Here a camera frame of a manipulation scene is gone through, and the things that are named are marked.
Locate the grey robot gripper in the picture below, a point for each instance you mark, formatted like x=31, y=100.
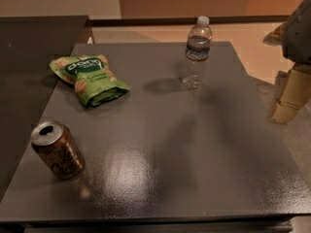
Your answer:
x=298, y=36

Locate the clear plastic water bottle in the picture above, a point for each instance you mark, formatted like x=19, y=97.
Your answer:
x=197, y=52

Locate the green rice chip bag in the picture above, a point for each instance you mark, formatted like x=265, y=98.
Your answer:
x=91, y=77

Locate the orange soda can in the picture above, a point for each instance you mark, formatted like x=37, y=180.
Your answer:
x=53, y=142

